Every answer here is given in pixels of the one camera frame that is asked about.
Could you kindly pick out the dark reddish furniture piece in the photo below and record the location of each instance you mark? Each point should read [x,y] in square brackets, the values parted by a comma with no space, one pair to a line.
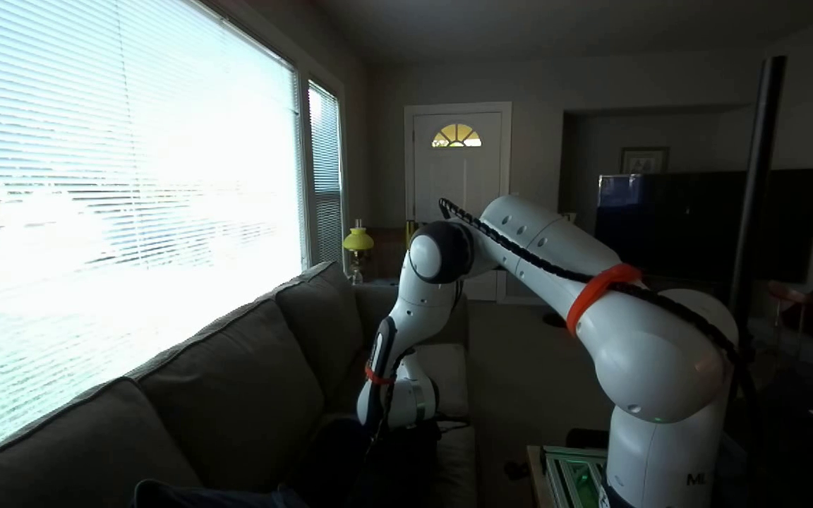
[812,306]

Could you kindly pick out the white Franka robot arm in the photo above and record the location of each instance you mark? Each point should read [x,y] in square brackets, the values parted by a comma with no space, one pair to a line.
[651,357]

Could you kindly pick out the yellow table lamp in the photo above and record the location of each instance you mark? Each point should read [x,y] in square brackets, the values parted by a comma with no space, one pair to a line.
[357,241]

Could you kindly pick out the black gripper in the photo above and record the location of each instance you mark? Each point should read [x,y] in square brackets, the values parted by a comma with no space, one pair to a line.
[404,436]

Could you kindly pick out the narrow window blind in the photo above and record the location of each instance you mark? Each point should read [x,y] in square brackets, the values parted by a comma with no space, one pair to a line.
[326,158]

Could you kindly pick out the grey fabric sofa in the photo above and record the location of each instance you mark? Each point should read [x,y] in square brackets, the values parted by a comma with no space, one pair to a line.
[237,384]

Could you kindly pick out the black vertical stand pole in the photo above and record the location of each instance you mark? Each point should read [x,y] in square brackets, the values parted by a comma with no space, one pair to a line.
[758,171]

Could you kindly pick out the small framed wall picture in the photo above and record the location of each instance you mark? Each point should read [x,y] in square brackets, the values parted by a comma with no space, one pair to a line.
[645,158]

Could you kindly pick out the black television screen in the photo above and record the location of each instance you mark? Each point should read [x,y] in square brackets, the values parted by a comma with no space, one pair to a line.
[689,226]

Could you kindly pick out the large window blind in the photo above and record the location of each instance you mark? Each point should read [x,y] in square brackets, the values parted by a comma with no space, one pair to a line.
[124,188]

